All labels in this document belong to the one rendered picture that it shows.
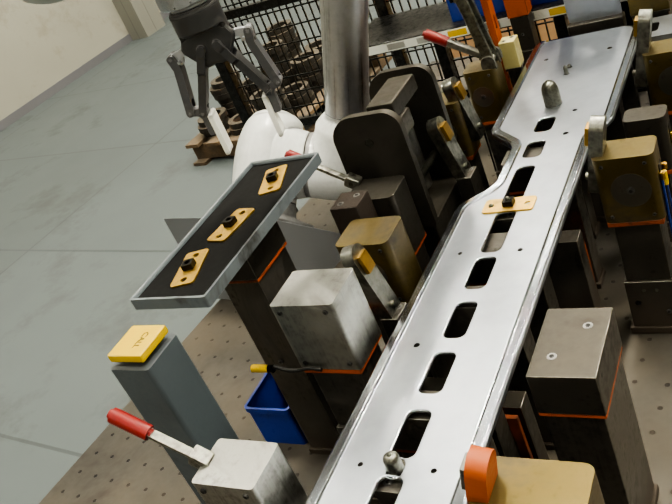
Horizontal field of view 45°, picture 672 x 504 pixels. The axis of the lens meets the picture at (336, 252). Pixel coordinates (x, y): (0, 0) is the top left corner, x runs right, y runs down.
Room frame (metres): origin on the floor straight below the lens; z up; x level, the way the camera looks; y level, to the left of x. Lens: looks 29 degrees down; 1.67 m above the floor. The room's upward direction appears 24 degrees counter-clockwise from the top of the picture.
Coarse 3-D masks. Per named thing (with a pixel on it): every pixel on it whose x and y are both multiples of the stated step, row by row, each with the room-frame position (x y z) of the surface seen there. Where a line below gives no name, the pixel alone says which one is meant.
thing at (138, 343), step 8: (136, 328) 0.95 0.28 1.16; (144, 328) 0.94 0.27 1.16; (152, 328) 0.93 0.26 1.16; (160, 328) 0.92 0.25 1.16; (128, 336) 0.94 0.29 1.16; (136, 336) 0.93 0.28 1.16; (144, 336) 0.92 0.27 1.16; (152, 336) 0.91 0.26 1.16; (160, 336) 0.91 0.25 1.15; (120, 344) 0.93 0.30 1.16; (128, 344) 0.92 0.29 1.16; (136, 344) 0.91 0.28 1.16; (144, 344) 0.90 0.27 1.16; (152, 344) 0.90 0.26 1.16; (112, 352) 0.92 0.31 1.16; (120, 352) 0.91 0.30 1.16; (128, 352) 0.90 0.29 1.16; (136, 352) 0.89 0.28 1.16; (144, 352) 0.89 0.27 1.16; (112, 360) 0.91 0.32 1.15; (120, 360) 0.90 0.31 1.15; (128, 360) 0.89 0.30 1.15; (136, 360) 0.89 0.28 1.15; (144, 360) 0.88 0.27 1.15
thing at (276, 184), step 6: (276, 168) 1.25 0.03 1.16; (282, 168) 1.24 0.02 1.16; (270, 174) 1.22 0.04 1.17; (276, 174) 1.21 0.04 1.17; (282, 174) 1.22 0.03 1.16; (264, 180) 1.23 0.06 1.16; (270, 180) 1.21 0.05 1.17; (276, 180) 1.20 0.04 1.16; (282, 180) 1.20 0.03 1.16; (264, 186) 1.20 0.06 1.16; (270, 186) 1.19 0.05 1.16; (276, 186) 1.18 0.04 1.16; (264, 192) 1.18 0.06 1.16; (270, 192) 1.18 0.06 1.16
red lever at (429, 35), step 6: (426, 30) 1.63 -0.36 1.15; (426, 36) 1.63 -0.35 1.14; (432, 36) 1.62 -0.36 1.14; (438, 36) 1.62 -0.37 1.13; (444, 36) 1.61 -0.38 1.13; (432, 42) 1.63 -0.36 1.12; (438, 42) 1.62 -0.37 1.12; (444, 42) 1.61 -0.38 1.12; (450, 42) 1.60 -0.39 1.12; (456, 42) 1.60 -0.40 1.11; (456, 48) 1.60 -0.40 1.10; (462, 48) 1.59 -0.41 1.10; (468, 48) 1.58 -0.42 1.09; (474, 48) 1.58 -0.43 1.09; (468, 54) 1.59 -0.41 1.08; (474, 54) 1.58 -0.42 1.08
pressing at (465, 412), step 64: (576, 64) 1.50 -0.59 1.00; (512, 128) 1.36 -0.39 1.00; (576, 128) 1.26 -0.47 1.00; (448, 256) 1.05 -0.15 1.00; (512, 256) 0.98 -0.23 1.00; (448, 320) 0.90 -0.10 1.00; (512, 320) 0.84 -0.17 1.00; (384, 384) 0.83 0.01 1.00; (448, 384) 0.78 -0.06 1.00; (384, 448) 0.72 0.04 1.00; (448, 448) 0.68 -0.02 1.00
